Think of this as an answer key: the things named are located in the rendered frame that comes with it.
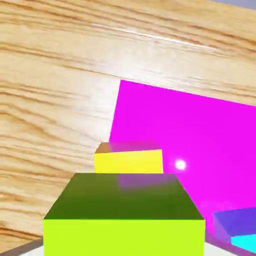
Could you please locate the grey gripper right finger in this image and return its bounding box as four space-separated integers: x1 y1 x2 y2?
204 234 248 256

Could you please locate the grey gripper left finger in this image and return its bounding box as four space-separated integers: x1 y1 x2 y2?
0 237 45 256

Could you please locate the small lime green cube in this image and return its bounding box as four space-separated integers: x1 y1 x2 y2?
42 172 206 256

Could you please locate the small cyan cube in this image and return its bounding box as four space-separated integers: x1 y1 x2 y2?
212 207 256 255

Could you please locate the small yellow cube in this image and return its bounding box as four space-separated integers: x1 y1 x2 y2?
93 141 164 174

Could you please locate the large magenta box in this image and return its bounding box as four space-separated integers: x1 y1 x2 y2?
108 79 256 244

